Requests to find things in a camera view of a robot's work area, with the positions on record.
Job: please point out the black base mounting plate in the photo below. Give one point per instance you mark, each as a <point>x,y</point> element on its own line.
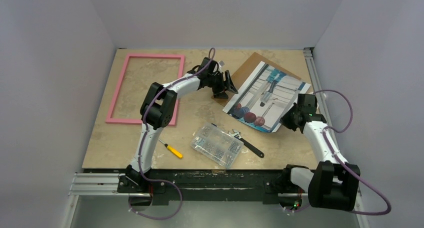
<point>278,178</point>

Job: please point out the brown fibreboard backing board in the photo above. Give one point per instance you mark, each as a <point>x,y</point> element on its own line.
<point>246,69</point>

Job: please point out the aluminium rail right side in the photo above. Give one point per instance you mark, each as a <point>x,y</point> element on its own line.
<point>318,81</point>

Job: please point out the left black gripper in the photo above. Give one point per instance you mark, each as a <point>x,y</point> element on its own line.
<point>226,85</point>

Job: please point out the aluminium rail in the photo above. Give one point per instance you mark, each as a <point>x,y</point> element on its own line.
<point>218,185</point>
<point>318,81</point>

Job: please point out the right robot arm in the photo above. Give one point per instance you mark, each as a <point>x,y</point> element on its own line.
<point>333,184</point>

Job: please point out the printed photo with balls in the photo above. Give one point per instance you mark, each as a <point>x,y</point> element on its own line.
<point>264,97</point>

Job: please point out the pink picture frame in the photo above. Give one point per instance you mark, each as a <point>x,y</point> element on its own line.
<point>134,80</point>

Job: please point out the adjustable wrench black handle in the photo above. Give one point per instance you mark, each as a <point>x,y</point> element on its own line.
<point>251,147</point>

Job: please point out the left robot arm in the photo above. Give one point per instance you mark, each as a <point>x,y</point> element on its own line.
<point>157,110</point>

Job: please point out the clear screw organizer box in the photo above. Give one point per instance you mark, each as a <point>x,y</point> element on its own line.
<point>217,145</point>

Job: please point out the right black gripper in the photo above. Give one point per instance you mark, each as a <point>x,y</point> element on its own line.
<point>289,121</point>

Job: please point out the yellow handled screwdriver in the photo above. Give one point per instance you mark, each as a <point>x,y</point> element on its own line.
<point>172,149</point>

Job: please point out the aluminium rail front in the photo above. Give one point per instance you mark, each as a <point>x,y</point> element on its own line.
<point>218,185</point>

